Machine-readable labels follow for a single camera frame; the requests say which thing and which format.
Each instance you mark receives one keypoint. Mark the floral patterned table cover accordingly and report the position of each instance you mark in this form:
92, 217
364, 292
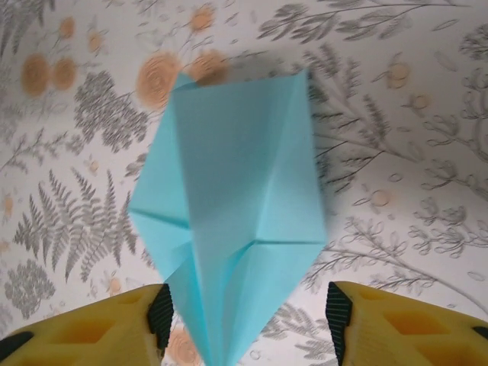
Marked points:
400, 152

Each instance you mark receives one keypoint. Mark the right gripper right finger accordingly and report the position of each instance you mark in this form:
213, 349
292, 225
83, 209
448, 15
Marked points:
411, 335

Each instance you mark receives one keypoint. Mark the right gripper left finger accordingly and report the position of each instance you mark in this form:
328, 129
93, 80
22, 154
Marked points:
95, 335

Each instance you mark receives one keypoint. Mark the light blue paper sheet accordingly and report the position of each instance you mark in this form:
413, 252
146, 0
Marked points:
236, 171

